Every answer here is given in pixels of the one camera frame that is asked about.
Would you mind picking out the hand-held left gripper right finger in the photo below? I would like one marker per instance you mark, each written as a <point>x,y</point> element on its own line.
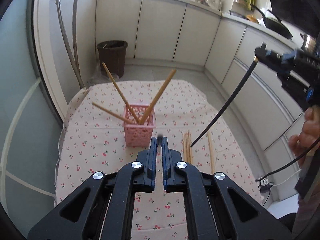
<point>170,165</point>

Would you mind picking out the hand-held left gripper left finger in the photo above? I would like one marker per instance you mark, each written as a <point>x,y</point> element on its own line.
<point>150,165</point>

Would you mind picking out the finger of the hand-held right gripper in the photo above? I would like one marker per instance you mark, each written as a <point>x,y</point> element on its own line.
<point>271,52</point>
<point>271,60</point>

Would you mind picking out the pink perforated utensil holder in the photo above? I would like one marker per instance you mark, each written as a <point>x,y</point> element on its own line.
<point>140,136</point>

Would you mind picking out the person's right hand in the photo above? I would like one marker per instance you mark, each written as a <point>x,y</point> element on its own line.
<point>310,130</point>

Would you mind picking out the black wok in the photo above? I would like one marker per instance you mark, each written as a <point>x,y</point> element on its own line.
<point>277,26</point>

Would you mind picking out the stainless steel pot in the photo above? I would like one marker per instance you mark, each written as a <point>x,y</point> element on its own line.
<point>308,42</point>

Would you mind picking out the orange clay pot lid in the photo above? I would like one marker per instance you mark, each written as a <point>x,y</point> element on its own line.
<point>252,18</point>

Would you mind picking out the steel pan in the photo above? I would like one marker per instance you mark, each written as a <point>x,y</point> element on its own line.
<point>237,14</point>

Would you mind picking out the cherry print cloth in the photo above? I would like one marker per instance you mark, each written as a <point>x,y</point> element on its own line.
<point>100,142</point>

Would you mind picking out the black range hood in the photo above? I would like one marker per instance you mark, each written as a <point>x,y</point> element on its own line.
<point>295,2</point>

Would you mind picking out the clear kettle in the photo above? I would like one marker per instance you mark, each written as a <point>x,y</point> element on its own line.
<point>218,3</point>

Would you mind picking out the white kitchen cabinets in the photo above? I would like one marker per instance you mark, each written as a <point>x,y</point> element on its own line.
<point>200,37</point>

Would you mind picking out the power plug adapter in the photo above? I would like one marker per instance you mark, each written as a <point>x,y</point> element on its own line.
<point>265,184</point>

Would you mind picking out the clear plastic bag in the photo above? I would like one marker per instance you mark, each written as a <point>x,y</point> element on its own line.
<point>100,76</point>

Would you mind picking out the dark brown trash bin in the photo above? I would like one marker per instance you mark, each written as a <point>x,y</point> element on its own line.
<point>112,57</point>

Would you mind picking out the person's clothing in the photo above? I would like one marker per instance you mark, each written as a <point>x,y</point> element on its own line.
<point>308,205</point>

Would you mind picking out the frosted glass sliding door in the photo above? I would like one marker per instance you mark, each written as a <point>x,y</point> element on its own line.
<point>20,92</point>

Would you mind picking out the wall rack with packets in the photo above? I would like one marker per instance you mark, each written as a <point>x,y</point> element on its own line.
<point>246,1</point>

